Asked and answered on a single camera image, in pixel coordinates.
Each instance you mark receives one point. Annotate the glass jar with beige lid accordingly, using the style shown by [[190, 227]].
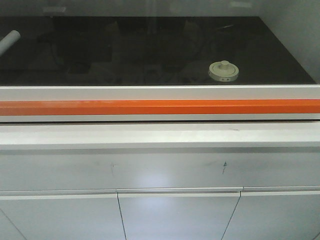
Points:
[[223, 71]]

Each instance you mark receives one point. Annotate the grey rolled paper tube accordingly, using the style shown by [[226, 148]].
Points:
[[9, 40]]

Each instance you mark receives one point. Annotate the fume hood sash orange handle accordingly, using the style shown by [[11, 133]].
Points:
[[123, 68]]

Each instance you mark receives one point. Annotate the white base cabinet with doors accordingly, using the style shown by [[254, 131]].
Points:
[[203, 181]]

